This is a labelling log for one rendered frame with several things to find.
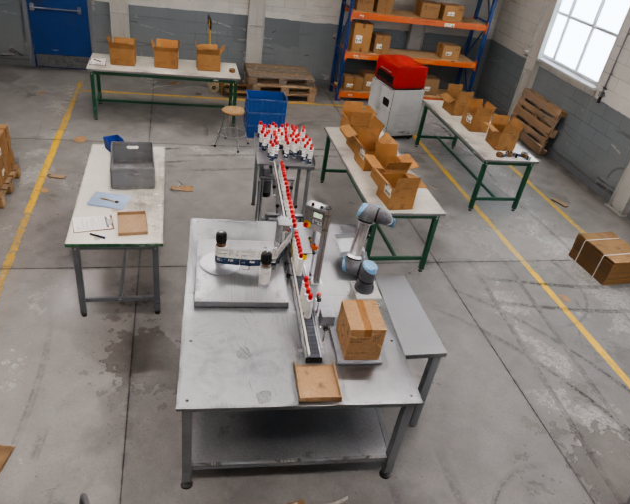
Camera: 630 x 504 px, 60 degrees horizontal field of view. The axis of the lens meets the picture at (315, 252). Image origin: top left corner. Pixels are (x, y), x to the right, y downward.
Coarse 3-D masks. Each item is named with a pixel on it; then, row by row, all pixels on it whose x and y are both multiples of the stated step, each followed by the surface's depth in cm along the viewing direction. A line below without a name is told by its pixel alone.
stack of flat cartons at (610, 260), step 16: (576, 240) 673; (592, 240) 659; (608, 240) 665; (576, 256) 674; (592, 256) 650; (608, 256) 632; (624, 256) 637; (592, 272) 651; (608, 272) 629; (624, 272) 636
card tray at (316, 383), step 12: (300, 372) 350; (312, 372) 351; (324, 372) 352; (336, 372) 349; (300, 384) 341; (312, 384) 343; (324, 384) 344; (336, 384) 345; (300, 396) 329; (312, 396) 335; (324, 396) 336; (336, 396) 332
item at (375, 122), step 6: (372, 120) 674; (378, 120) 662; (342, 126) 668; (348, 126) 666; (354, 126) 675; (360, 126) 677; (366, 126) 680; (372, 126) 672; (378, 126) 659; (348, 132) 653; (354, 132) 652; (348, 138) 676; (354, 138) 659; (348, 144) 677; (354, 144) 660; (354, 150) 660
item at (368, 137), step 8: (360, 128) 630; (368, 128) 633; (376, 128) 636; (360, 136) 635; (368, 136) 637; (376, 136) 640; (384, 136) 638; (360, 144) 603; (368, 144) 643; (360, 152) 628; (368, 152) 609; (360, 160) 629; (368, 168) 623
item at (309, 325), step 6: (300, 276) 426; (294, 282) 419; (300, 282) 420; (300, 288) 413; (300, 300) 402; (312, 318) 387; (306, 324) 381; (312, 324) 382; (306, 330) 376; (312, 330) 377; (312, 336) 372; (312, 342) 367; (306, 348) 362; (312, 348) 362; (318, 348) 363; (312, 354) 358; (318, 354) 358
